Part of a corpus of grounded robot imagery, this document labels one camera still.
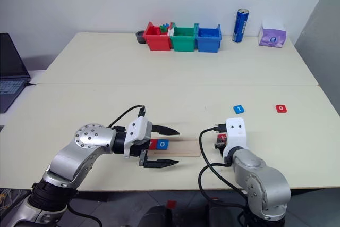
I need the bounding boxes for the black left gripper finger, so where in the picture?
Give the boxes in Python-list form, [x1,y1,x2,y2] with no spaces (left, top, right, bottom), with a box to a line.
[146,158,180,169]
[158,125,181,136]

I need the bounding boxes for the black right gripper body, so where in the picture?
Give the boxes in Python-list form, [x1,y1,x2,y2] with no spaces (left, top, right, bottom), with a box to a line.
[214,141,227,157]

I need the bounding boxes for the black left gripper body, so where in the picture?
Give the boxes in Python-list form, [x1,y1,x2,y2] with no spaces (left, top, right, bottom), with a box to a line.
[130,124,160,168]

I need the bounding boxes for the wooden letter tray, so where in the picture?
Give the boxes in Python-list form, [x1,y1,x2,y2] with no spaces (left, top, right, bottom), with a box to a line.
[147,138,201,157]

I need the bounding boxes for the red plastic bin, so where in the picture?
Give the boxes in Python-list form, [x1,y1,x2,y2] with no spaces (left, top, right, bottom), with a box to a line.
[143,21,172,52]

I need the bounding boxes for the green plastic bin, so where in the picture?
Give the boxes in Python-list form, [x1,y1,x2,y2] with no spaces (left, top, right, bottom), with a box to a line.
[169,22,199,52]

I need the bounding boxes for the dark round holder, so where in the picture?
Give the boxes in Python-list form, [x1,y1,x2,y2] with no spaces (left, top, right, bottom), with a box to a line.
[135,30,147,45]

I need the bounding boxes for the blue plastic bin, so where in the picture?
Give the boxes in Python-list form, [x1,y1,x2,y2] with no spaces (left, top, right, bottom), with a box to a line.
[195,23,222,53]

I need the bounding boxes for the blue and green toy bricks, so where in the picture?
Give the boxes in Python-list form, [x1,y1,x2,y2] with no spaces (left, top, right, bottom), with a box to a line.
[159,22,171,35]

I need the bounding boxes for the purple tissue box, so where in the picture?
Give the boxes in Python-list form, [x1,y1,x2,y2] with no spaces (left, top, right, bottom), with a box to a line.
[258,20,288,49]

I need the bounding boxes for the tall blue drink can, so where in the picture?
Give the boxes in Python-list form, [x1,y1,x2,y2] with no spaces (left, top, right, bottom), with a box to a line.
[232,8,250,43]

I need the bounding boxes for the dark laptop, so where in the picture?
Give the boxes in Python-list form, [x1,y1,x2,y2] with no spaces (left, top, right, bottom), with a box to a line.
[0,32,31,114]

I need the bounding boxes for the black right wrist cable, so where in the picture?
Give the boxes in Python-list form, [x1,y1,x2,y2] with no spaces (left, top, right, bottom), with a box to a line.
[197,123,252,227]

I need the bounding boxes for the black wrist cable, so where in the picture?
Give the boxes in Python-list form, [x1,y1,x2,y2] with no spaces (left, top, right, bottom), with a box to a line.
[197,123,252,227]
[107,104,147,129]

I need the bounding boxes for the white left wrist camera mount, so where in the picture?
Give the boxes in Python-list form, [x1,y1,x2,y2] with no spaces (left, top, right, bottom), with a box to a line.
[123,116,154,159]

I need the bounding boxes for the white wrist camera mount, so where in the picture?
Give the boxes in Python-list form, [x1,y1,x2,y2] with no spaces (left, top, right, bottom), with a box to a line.
[222,116,248,158]
[123,116,154,159]

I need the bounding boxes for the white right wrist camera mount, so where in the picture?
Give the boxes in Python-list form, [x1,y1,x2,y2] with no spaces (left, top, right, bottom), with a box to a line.
[222,116,248,158]

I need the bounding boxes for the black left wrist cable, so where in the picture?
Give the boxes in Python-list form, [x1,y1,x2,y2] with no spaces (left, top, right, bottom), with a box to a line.
[107,104,147,129]

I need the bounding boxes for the black cable under left arm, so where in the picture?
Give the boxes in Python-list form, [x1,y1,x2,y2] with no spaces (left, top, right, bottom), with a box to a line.
[67,202,103,227]

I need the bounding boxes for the tangled thin floor wires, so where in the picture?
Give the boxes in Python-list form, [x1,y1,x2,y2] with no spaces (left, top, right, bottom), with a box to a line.
[0,187,19,213]

